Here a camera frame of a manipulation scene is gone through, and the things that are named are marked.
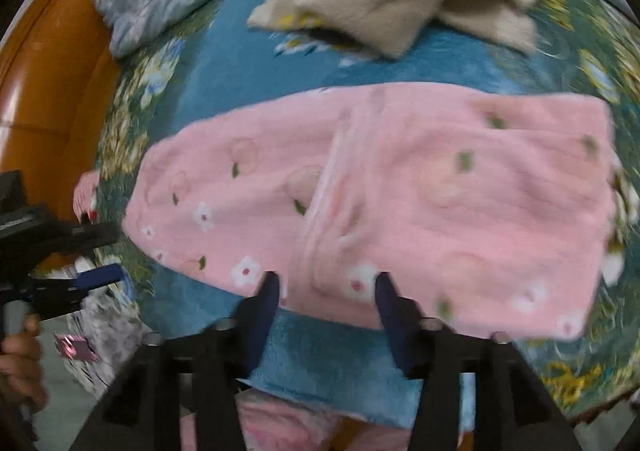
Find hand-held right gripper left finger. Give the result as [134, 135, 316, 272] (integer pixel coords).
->
[70, 272, 281, 451]

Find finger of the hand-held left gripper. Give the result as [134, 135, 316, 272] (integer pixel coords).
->
[72, 221, 121, 248]
[30, 263, 126, 319]

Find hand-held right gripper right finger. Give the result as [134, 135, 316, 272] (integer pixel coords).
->
[375, 272, 583, 451]

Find pink floral fleece pants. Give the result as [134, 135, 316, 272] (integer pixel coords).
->
[122, 83, 626, 339]

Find person's left hand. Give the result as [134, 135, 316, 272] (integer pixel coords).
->
[0, 315, 49, 413]

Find white floral sheet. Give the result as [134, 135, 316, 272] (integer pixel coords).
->
[65, 291, 151, 399]

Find small shiny pink packet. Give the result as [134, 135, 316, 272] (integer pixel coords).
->
[54, 332, 98, 362]

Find person's pink clothing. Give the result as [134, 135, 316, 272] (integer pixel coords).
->
[180, 393, 416, 451]

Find orange wooden headboard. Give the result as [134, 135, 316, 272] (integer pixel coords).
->
[0, 0, 136, 262]

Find yellow black patterned cloth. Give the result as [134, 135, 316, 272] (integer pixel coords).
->
[270, 11, 351, 39]

